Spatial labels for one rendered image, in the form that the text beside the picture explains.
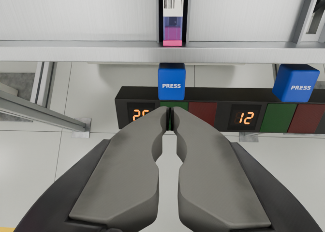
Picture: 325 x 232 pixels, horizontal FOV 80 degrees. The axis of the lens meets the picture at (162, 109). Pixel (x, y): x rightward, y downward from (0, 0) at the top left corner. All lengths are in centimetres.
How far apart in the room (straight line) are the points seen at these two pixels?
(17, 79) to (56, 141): 37
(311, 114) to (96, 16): 23
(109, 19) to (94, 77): 84
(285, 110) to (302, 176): 80
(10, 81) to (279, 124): 113
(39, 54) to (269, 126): 23
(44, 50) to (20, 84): 98
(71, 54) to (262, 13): 15
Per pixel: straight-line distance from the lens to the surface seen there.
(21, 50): 19
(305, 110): 25
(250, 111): 22
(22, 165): 108
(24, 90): 113
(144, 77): 95
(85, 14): 18
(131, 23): 17
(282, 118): 24
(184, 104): 21
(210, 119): 22
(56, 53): 18
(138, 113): 21
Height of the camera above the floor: 87
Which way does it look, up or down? 77 degrees down
